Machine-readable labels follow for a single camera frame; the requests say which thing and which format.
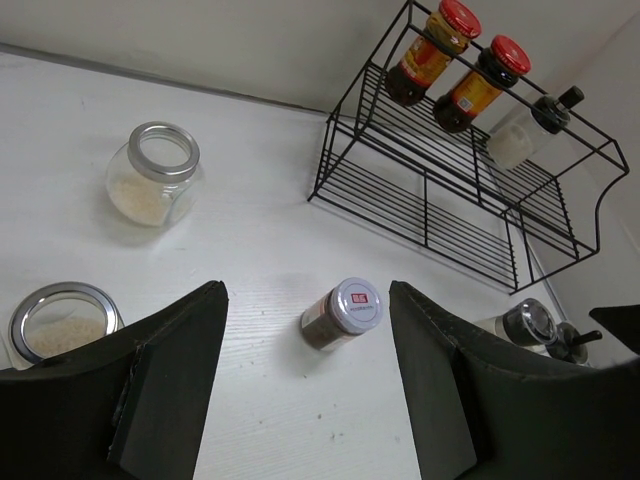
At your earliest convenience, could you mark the near glass jar silver rim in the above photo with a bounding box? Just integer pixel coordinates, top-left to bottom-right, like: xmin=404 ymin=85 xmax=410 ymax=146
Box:
xmin=3 ymin=281 xmax=124 ymax=370

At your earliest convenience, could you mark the red lid sauce jar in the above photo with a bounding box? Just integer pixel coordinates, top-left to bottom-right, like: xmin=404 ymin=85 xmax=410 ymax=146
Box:
xmin=385 ymin=0 xmax=482 ymax=107
xmin=433 ymin=35 xmax=532 ymax=133

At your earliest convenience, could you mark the white lid spice jar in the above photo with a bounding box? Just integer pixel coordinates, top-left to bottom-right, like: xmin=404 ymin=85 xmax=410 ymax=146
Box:
xmin=300 ymin=277 xmax=383 ymax=352

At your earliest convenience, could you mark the glass jar silver rim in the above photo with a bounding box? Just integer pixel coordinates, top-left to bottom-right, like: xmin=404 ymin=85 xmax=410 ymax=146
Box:
xmin=3 ymin=281 xmax=124 ymax=370
xmin=106 ymin=121 xmax=204 ymax=229

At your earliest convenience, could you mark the black cap grinder bottle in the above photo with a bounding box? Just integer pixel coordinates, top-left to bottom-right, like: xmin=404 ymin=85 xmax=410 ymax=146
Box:
xmin=546 ymin=322 xmax=603 ymax=365

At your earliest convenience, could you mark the silver cap grinder bottle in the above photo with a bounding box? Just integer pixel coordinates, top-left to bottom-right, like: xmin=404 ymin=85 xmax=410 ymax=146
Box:
xmin=474 ymin=298 xmax=559 ymax=351

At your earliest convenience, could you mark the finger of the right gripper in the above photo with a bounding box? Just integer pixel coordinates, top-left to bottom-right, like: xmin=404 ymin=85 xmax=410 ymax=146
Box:
xmin=589 ymin=304 xmax=640 ymax=355

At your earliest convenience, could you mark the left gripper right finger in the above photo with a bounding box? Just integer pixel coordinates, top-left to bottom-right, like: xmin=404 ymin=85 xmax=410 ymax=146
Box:
xmin=389 ymin=281 xmax=639 ymax=479

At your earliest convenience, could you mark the black wire rack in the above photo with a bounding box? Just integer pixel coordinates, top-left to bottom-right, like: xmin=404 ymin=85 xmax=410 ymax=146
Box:
xmin=311 ymin=1 xmax=630 ymax=293

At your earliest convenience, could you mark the black cap white powder bottle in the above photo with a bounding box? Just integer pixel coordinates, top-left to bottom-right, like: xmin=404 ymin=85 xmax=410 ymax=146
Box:
xmin=486 ymin=86 xmax=585 ymax=170

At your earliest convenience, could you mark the far glass jar silver rim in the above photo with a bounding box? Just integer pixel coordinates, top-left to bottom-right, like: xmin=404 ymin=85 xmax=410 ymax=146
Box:
xmin=106 ymin=121 xmax=204 ymax=229

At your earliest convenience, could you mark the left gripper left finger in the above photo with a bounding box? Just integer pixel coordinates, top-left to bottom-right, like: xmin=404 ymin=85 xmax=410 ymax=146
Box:
xmin=1 ymin=281 xmax=229 ymax=479

